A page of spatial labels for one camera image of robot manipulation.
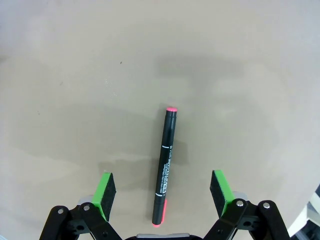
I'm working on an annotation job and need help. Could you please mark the black marker pink ends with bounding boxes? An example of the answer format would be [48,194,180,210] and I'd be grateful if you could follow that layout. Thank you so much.
[151,106,178,228]

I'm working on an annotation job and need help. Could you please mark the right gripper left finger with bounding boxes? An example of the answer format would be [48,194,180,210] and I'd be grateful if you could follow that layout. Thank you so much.
[38,172,123,240]

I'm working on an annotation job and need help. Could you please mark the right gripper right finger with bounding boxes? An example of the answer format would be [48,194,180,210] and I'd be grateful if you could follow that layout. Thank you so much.
[202,169,292,240]

